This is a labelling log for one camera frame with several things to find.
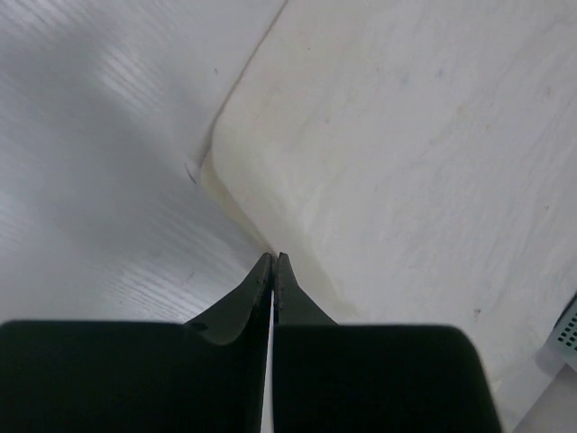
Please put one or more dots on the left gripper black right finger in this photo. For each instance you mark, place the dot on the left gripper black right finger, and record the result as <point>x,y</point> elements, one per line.
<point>328,377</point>

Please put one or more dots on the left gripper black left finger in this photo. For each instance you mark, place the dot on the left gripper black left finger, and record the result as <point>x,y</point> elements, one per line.
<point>204,375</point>

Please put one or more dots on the white t shirt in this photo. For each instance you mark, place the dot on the white t shirt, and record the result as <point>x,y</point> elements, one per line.
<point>416,160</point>

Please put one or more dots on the white plastic basket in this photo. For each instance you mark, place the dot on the white plastic basket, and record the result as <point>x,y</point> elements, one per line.
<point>559,349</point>

